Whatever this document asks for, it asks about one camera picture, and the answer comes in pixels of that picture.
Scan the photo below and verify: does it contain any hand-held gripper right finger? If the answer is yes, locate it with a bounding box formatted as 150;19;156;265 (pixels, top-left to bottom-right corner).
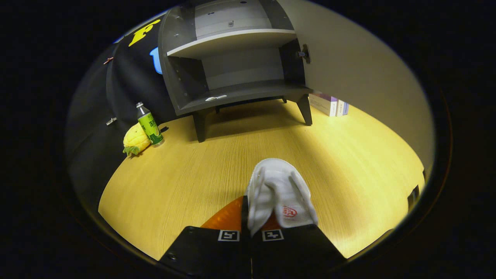
250;211;346;279

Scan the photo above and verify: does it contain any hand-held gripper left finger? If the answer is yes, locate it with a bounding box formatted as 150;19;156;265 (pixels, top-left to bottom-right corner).
159;196;252;279

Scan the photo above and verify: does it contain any white shoe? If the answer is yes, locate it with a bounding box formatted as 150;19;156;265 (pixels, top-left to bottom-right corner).
245;158;319;237

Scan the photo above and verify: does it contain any beige shoe cabinet door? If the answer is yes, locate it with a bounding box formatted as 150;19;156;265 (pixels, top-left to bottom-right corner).
277;0;435;183

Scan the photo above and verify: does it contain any dark grey shoe cabinet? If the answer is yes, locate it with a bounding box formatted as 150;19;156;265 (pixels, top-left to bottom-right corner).
158;0;313;143

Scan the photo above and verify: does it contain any dark grey chair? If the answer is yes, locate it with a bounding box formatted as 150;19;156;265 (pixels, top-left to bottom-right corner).
407;185;420;212

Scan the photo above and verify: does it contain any yellow pineapple plush toy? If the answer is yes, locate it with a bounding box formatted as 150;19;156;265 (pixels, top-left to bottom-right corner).
123;122;152;157

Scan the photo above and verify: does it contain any green drink bottle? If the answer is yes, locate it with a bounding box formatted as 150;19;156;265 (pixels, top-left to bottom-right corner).
136;102;165;146

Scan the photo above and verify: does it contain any white and purple book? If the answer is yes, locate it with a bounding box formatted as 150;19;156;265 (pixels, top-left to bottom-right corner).
309;93;338;117

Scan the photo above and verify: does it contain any black backdrop cloth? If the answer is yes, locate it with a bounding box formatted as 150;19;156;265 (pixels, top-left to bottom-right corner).
66;15;183;210

